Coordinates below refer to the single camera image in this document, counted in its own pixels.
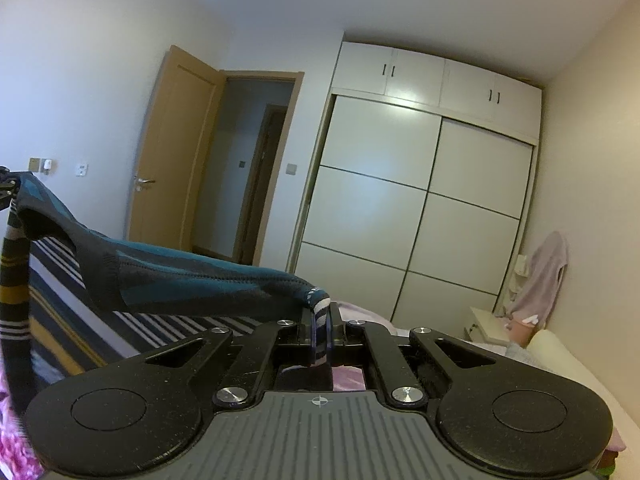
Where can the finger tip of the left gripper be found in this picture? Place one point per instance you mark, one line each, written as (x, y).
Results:
(9, 186)

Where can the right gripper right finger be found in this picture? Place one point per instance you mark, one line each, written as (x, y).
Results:
(335, 327)

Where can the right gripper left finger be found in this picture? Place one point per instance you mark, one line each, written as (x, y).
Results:
(309, 338)

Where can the striped teal knit sweater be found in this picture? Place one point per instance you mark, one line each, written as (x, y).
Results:
(128, 277)

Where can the white bedside table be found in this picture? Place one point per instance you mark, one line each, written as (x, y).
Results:
(485, 328)

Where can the white sliding wardrobe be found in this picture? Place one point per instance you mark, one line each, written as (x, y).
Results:
(420, 193)

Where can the brown wooden door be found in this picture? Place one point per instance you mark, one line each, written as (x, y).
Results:
(177, 133)

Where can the pink hanging towel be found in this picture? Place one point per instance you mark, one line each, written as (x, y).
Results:
(546, 268)

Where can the pink rose bedspread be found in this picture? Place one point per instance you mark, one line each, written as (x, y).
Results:
(18, 462)

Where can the silver door handle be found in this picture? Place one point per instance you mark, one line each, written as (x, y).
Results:
(141, 184)

